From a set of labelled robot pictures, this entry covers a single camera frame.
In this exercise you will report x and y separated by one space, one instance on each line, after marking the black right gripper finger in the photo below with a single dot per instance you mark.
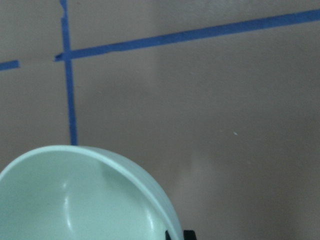
189 235

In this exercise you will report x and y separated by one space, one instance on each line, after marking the green bowl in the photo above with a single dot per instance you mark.
64 192

